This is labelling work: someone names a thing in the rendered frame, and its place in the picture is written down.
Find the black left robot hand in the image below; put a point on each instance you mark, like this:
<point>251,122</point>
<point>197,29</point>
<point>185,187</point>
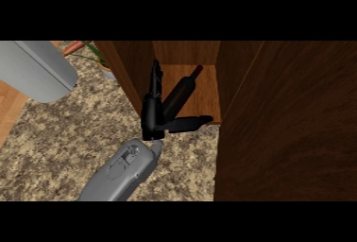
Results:
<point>152,119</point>

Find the dark wine bottle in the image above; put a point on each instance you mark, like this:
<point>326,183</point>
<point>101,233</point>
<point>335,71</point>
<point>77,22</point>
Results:
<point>180,91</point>

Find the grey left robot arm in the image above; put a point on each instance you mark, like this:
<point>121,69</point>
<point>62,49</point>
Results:
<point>118,173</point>

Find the brown wooden cabinet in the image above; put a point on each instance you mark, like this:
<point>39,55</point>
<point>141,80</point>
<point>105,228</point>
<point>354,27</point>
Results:
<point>135,63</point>

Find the dark wooden cabinet door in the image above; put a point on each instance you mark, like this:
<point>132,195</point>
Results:
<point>293,126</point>

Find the pale plant pot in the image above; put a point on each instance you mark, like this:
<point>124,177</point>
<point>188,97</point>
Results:
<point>108,73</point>

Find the green plant leaves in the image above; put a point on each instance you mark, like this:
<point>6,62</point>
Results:
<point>95,50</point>

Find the orange carrot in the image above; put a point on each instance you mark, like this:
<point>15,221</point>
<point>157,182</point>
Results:
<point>73,48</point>

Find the grey rounded appliance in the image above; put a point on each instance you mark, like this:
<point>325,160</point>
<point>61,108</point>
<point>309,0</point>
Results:
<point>33,69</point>

